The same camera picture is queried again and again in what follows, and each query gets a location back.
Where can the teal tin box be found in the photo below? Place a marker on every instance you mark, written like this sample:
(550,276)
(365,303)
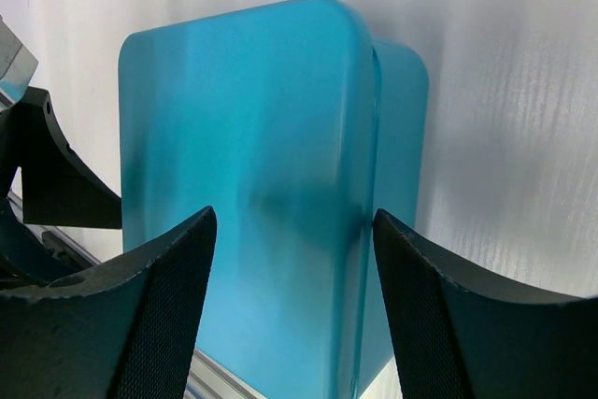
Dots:
(404,93)

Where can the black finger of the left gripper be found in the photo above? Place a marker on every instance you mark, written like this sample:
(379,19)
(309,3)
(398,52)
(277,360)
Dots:
(58,188)

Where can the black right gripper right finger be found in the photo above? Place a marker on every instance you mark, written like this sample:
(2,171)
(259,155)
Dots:
(460,330)

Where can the teal tin lid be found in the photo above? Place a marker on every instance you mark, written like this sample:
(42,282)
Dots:
(267,115)

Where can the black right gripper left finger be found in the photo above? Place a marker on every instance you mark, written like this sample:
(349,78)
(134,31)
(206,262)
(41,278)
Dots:
(107,319)

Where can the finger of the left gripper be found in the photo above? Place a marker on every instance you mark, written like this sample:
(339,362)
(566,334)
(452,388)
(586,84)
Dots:
(23,257)

